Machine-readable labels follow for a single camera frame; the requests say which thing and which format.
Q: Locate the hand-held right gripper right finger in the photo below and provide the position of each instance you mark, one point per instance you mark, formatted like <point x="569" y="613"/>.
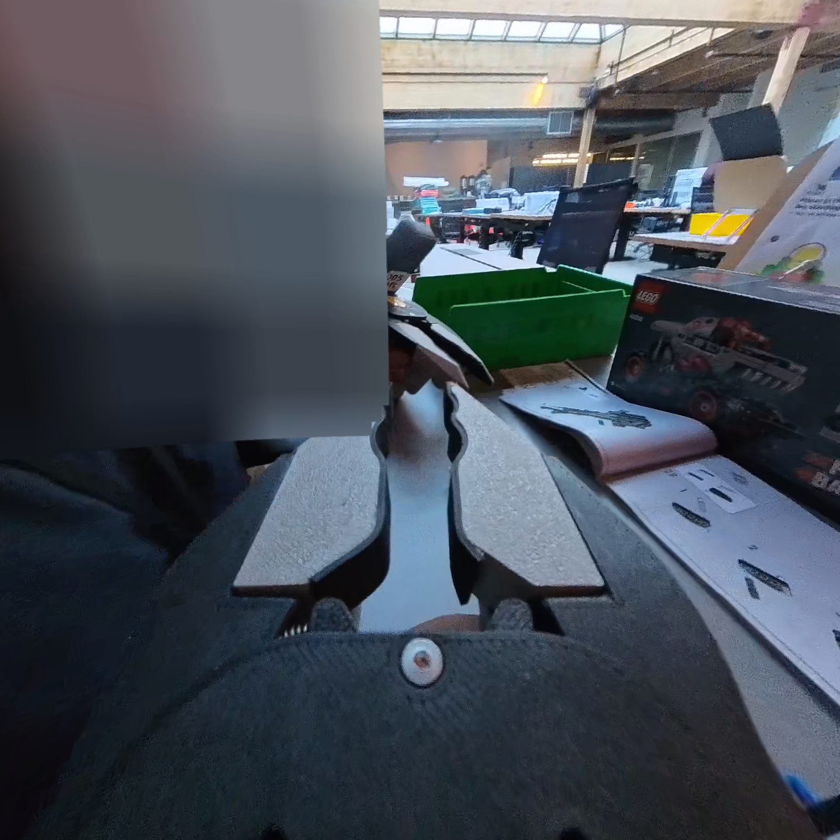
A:
<point x="518" y="518"/>

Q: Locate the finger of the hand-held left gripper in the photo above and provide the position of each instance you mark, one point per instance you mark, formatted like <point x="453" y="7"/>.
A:
<point x="426" y="354"/>
<point x="463" y="351"/>

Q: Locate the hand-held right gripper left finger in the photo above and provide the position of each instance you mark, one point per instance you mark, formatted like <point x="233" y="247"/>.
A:
<point x="308" y="512"/>

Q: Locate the green plastic bin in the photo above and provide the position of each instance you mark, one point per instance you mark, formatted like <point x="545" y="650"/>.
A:
<point x="538" y="328"/>

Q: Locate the black mesh office chair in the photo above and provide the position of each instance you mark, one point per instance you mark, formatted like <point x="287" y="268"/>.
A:
<point x="584" y="226"/>

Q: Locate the open instruction booklet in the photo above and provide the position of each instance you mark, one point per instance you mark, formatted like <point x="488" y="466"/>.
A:
<point x="695" y="499"/>

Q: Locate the person's dark clothing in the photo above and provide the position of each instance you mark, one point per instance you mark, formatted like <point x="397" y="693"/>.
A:
<point x="72" y="564"/>

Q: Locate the wooden background desk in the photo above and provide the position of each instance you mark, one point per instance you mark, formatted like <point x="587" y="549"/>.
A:
<point x="682" y="241"/>

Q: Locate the black toy truck box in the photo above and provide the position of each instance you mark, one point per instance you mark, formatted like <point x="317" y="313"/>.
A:
<point x="735" y="367"/>

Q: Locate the yellow plastic bin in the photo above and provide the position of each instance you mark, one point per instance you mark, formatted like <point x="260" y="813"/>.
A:
<point x="718" y="223"/>

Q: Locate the printed white paper sheet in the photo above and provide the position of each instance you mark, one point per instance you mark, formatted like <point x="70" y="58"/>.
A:
<point x="810" y="223"/>

